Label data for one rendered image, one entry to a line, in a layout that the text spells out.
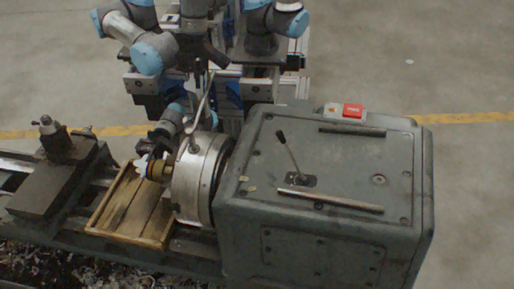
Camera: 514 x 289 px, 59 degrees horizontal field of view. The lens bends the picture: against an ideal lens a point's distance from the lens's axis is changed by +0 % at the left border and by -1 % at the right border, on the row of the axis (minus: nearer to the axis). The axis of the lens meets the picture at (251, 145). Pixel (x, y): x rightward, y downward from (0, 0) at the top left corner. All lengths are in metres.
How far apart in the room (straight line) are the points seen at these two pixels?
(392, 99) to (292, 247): 2.41
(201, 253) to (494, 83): 2.92
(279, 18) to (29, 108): 2.66
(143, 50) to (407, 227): 0.96
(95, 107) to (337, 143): 2.65
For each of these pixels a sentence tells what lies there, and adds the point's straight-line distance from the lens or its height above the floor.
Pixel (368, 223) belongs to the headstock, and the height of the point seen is 1.25.
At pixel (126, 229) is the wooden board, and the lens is 1.72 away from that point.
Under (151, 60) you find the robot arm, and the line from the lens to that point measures 1.54.
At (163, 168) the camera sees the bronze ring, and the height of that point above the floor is 1.12.
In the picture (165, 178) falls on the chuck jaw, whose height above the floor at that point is 1.11.
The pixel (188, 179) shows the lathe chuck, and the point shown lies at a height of 1.20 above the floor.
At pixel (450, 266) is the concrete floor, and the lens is 2.73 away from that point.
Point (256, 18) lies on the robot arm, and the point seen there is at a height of 1.33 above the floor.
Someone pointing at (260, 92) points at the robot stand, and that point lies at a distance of 1.86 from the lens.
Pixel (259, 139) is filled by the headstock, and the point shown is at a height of 1.25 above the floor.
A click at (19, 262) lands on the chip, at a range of 2.25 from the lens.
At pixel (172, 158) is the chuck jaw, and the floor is 1.13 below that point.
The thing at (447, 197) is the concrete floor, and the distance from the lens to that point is 3.01.
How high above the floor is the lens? 2.22
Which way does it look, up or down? 45 degrees down
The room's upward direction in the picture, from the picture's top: 4 degrees counter-clockwise
